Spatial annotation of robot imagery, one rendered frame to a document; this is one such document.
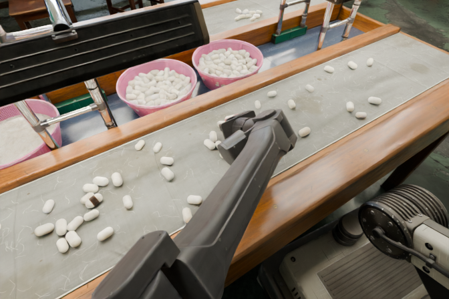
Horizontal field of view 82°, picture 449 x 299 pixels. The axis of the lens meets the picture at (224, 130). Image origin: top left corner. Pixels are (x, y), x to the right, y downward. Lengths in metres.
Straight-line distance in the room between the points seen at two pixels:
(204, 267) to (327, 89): 0.79
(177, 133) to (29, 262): 0.43
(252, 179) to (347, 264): 0.62
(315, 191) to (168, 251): 0.45
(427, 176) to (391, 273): 1.06
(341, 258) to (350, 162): 0.32
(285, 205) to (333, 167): 0.17
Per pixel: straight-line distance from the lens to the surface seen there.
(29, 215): 0.75
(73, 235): 0.65
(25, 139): 0.93
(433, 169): 2.00
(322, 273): 0.89
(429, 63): 1.29
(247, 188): 0.33
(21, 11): 2.65
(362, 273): 0.93
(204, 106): 0.80
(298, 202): 0.62
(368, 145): 0.78
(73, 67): 0.47
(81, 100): 1.02
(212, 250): 0.27
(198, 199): 0.61
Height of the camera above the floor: 1.30
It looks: 48 degrees down
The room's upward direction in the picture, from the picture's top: straight up
